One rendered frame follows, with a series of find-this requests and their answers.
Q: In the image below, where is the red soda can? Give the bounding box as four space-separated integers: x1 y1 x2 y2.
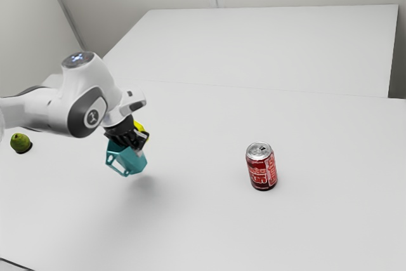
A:
245 141 279 192

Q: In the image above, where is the teal faceted mug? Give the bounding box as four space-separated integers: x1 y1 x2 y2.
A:
105 138 148 177

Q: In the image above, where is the green pear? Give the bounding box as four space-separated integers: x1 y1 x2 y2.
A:
10 133 32 154

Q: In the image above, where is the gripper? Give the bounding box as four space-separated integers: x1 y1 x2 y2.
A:
103 115 150 157

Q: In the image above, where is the yellow block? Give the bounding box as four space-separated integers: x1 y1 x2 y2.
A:
133 119 149 137

